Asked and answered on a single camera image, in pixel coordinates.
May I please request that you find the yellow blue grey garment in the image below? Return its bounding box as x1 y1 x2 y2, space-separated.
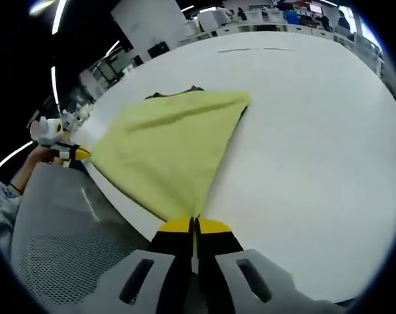
88 84 253 220

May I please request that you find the black panel on pillar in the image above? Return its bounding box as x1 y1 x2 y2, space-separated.
148 41 170 60

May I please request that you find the ceiling light strip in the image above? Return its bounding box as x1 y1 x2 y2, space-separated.
52 0 68 33
98 41 120 63
0 140 34 171
50 65 60 105

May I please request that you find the person's left hand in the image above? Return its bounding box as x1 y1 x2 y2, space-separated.
27 145 67 167

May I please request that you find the row of white desks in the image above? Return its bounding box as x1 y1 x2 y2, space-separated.
181 12 355 43

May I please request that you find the white shirt with blue writing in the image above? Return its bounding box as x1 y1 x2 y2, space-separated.
0 171 22 262

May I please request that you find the wide white pillar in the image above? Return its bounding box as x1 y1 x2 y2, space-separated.
111 0 188 58

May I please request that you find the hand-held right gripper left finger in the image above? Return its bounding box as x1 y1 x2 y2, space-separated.
95 216 196 314

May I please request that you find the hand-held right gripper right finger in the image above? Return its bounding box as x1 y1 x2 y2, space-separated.
196 217 305 314

